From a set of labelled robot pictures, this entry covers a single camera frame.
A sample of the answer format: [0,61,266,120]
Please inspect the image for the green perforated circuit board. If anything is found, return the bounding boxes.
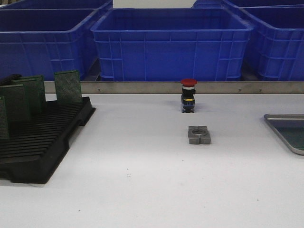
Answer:
[278,127,304,151]
[54,70,82,105]

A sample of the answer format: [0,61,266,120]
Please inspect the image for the green board behind left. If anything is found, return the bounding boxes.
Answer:
[11,75,46,114]

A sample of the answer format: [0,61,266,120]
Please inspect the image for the black slotted board rack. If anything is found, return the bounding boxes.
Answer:
[0,74,96,184]

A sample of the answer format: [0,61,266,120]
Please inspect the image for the dark green board left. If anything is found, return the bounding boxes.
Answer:
[0,84,31,123]

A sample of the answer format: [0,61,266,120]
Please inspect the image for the silver metal tray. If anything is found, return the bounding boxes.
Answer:
[264,114,304,156]

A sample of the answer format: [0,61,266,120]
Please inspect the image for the green board at left edge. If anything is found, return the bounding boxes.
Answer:
[0,96,9,140]

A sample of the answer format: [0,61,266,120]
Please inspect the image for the red emergency stop button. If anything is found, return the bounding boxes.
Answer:
[180,78,197,113]

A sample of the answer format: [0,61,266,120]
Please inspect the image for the grey split clamp block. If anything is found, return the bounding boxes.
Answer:
[188,126,211,144]

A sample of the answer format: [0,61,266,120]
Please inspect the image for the centre blue plastic crate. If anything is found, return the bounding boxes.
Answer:
[91,8,253,82]

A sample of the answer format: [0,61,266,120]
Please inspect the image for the blue plastic crate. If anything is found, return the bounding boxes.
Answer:
[240,7,304,81]
[91,8,253,82]
[0,9,99,81]

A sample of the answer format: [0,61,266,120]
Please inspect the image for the white panel behind crates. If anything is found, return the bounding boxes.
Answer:
[113,0,195,9]

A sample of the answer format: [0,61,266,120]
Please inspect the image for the left blue plastic crate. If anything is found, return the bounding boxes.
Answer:
[0,9,99,81]

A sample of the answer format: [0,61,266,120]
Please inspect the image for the far right blue crate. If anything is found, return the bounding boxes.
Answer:
[192,0,304,8]

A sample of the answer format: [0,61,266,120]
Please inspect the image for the right blue plastic crate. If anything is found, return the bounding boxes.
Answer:
[240,7,304,81]

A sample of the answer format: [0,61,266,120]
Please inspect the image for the far left blue crate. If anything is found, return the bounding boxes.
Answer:
[0,0,113,10]

